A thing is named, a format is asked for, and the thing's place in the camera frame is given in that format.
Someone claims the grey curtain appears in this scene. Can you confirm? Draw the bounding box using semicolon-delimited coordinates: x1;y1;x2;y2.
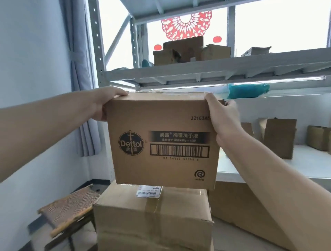
60;0;102;157

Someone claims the woven wooden stool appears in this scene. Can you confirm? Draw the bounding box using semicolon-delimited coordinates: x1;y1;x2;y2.
38;184;101;251

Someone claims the large taped cardboard box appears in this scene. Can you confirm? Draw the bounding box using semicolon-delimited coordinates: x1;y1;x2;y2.
94;181;214;251

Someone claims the small open cardboard box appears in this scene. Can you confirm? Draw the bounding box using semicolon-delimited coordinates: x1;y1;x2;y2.
307;125;331;155

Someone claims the person's left hand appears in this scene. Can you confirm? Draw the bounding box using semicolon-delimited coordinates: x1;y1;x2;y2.
91;86;129;122

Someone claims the red paper-cut window decoration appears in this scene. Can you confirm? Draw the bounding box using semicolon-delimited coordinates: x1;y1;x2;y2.
161;10;213;41

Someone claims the person's right forearm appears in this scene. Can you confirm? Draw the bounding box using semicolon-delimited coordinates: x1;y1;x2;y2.
217;129;331;251

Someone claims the teal plastic bag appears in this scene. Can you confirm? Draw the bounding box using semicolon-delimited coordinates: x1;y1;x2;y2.
227;84;270;99

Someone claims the white shipping label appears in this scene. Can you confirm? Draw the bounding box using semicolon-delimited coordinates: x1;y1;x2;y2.
136;185;163;198

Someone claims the small brown cardboard box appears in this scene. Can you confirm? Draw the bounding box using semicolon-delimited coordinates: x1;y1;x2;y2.
153;49;181;66

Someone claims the person's right hand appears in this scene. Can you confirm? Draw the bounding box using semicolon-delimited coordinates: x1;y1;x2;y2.
204;92;244;148

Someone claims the large plain cardboard box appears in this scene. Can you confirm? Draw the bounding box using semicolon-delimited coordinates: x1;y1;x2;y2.
208;181;296;251

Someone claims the grey metal shelving rack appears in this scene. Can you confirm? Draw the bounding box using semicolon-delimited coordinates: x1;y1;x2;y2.
88;0;331;187

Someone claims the person's left forearm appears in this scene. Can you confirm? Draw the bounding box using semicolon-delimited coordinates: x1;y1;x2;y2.
0;89;97;183

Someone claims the tall brown cardboard box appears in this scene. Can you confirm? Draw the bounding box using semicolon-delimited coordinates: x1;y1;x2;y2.
163;36;204;63

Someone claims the printed brown cardboard box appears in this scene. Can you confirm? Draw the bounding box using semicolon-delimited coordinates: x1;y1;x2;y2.
106;92;225;191

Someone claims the flat cardboard box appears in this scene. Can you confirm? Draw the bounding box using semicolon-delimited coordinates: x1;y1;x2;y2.
242;46;272;57

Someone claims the open brown cardboard box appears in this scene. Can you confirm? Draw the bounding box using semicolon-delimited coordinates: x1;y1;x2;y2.
258;118;297;159

